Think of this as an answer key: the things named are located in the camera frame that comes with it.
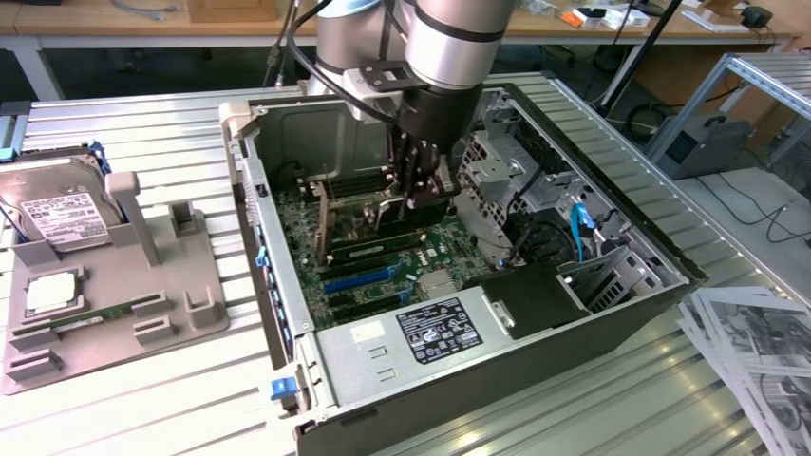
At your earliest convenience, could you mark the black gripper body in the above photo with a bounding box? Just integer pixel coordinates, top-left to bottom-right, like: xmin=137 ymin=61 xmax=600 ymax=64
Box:
xmin=393 ymin=85 xmax=485 ymax=149

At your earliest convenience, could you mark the graphics card with metal bracket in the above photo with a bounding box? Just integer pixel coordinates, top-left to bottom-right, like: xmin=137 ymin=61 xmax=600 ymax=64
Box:
xmin=313 ymin=179 xmax=459 ymax=261

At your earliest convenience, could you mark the black RAM slot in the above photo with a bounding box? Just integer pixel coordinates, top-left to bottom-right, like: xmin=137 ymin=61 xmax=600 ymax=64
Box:
xmin=297 ymin=169 xmax=387 ymax=187
xmin=329 ymin=180 xmax=390 ymax=199

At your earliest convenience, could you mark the silver perforated drive cage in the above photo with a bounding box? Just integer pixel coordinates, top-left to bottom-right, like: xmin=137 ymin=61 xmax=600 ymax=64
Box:
xmin=453 ymin=127 xmax=572 ymax=253

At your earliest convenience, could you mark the green motherboard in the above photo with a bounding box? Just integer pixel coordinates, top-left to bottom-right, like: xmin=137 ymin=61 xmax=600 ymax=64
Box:
xmin=273 ymin=173 xmax=502 ymax=332

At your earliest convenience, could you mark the green RAM stick in slot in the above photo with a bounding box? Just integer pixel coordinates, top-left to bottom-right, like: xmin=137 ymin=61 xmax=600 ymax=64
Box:
xmin=326 ymin=232 xmax=425 ymax=263

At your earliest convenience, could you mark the silver chipset heatsink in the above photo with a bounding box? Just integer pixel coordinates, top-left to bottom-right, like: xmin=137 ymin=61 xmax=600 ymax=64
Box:
xmin=417 ymin=272 xmax=463 ymax=299

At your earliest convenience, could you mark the black expansion slot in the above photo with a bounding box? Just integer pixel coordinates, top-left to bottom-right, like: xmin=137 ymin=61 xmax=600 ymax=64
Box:
xmin=318 ymin=262 xmax=393 ymax=282
xmin=327 ymin=290 xmax=405 ymax=311
xmin=333 ymin=303 xmax=407 ymax=323

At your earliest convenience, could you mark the blue expansion slot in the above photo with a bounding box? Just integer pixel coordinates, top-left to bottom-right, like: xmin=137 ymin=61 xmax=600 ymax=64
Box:
xmin=322 ymin=274 xmax=398 ymax=295

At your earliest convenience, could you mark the long wooden desk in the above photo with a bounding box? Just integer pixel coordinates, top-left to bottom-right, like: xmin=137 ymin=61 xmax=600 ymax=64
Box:
xmin=0 ymin=0 xmax=801 ymax=101

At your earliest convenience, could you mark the black plastic shroud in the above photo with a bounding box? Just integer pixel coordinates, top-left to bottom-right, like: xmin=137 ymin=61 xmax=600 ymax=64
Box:
xmin=479 ymin=260 xmax=593 ymax=341

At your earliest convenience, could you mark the black slanted pole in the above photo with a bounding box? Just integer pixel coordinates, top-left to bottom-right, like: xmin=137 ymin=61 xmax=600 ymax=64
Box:
xmin=598 ymin=0 xmax=686 ymax=108

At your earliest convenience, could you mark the white box with black print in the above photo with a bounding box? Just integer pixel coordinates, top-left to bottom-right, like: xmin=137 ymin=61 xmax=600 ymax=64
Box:
xmin=573 ymin=5 xmax=652 ymax=29

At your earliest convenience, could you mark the grey slotted disk bay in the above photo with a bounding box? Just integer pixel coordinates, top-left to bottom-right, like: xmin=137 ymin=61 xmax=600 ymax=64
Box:
xmin=556 ymin=246 xmax=674 ymax=315

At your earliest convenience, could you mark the silver power supply unit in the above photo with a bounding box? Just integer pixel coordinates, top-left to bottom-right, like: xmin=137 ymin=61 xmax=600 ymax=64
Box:
xmin=314 ymin=284 xmax=517 ymax=409

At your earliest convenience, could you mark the dark grey floor unit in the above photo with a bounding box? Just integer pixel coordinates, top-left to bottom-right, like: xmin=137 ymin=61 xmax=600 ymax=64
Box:
xmin=656 ymin=113 xmax=757 ymax=181

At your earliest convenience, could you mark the open black PC case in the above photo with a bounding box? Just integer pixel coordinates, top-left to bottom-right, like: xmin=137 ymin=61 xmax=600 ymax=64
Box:
xmin=218 ymin=81 xmax=710 ymax=456

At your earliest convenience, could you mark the white flat box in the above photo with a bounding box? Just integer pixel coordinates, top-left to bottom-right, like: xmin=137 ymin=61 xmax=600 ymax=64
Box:
xmin=681 ymin=8 xmax=750 ymax=34

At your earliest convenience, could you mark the blue case latch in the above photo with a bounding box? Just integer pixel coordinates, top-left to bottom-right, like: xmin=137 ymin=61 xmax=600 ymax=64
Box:
xmin=265 ymin=376 xmax=298 ymax=403

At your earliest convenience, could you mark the grey parts rack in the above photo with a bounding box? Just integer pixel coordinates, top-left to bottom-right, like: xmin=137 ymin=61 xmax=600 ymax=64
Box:
xmin=0 ymin=171 xmax=231 ymax=396

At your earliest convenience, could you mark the silver hard disk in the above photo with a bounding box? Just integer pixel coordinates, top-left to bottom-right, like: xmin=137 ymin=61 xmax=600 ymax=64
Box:
xmin=0 ymin=146 xmax=127 ymax=253

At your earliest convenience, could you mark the silver CPU chip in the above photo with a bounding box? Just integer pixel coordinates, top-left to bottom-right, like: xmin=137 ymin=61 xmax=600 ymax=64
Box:
xmin=23 ymin=273 xmax=89 ymax=319

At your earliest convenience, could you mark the printed paper sheets stack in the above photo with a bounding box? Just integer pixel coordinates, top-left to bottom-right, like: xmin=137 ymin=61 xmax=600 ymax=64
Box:
xmin=674 ymin=284 xmax=811 ymax=456

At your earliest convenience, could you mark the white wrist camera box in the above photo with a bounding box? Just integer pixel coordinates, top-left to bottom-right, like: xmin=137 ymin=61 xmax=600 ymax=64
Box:
xmin=341 ymin=60 xmax=427 ymax=124

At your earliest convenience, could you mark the black wire bundle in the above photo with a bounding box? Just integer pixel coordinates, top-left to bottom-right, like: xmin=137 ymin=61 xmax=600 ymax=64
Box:
xmin=503 ymin=211 xmax=576 ymax=270

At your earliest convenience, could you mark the blue data wire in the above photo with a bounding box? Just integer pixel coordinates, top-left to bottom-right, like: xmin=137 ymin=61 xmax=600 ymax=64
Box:
xmin=570 ymin=202 xmax=598 ymax=265

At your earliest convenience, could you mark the grey hanging cable with plug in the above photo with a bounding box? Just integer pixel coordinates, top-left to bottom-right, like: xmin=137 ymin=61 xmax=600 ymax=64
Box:
xmin=263 ymin=0 xmax=299 ymax=90

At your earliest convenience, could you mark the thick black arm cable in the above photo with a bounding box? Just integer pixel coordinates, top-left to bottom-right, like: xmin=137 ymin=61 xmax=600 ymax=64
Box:
xmin=285 ymin=0 xmax=401 ymax=125

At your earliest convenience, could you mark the blue disk rail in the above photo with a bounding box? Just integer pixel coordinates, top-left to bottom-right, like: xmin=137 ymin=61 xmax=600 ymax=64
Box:
xmin=87 ymin=139 xmax=115 ymax=176

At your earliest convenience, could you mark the pale blue coiled cable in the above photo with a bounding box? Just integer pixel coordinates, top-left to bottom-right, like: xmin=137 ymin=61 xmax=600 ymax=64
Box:
xmin=113 ymin=0 xmax=185 ymax=21

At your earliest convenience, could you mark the aluminium profile frame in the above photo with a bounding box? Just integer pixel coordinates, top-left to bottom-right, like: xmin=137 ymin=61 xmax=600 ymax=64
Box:
xmin=645 ymin=50 xmax=811 ymax=168

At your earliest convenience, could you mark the thin black cable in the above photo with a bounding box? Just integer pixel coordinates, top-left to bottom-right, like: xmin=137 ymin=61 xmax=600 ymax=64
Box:
xmin=697 ymin=175 xmax=811 ymax=246

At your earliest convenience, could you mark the grey metal bracket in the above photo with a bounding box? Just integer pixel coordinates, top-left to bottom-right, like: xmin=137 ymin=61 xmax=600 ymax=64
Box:
xmin=0 ymin=100 xmax=34 ymax=152

